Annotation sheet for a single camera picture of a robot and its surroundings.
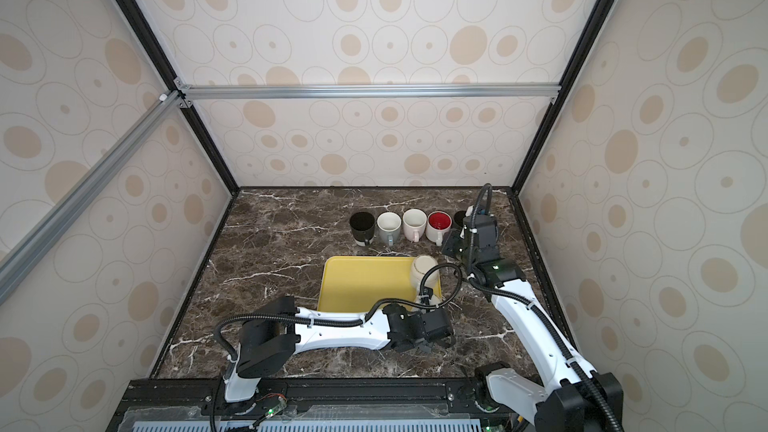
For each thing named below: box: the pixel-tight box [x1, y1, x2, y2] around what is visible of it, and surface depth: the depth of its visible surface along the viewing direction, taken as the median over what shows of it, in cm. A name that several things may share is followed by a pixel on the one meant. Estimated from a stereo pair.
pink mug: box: [403, 208, 427, 243], surface depth 101 cm
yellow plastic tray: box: [317, 256, 420, 313], surface depth 97 cm
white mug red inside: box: [426, 210, 452, 247], surface depth 102 cm
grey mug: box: [376, 211, 402, 246], surface depth 99 cm
